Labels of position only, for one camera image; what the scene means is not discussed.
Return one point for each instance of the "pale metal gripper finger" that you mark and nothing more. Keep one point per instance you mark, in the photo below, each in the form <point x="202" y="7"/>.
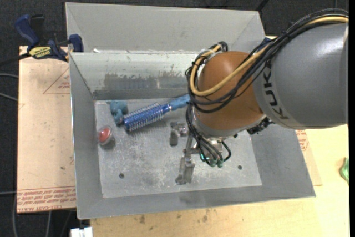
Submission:
<point x="174" y="137"/>
<point x="186" y="170"/>

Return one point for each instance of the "grey metal bin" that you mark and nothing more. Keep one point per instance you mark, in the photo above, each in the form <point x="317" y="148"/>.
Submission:
<point x="155" y="163"/>

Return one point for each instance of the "blue round hairbrush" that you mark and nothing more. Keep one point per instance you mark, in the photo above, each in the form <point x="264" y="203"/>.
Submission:
<point x="144" y="116"/>

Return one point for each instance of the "teal toy figure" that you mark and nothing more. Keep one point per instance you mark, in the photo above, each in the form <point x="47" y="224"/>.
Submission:
<point x="117" y="109"/>

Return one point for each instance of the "red round clear-domed button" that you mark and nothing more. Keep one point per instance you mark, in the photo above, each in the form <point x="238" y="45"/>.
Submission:
<point x="105" y="134"/>

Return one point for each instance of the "brown cardboard board, red print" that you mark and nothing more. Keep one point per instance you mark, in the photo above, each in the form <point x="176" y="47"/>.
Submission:
<point x="44" y="130"/>

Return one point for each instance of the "green plastic thing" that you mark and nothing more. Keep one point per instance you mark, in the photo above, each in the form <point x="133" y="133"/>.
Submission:
<point x="344" y="170"/>

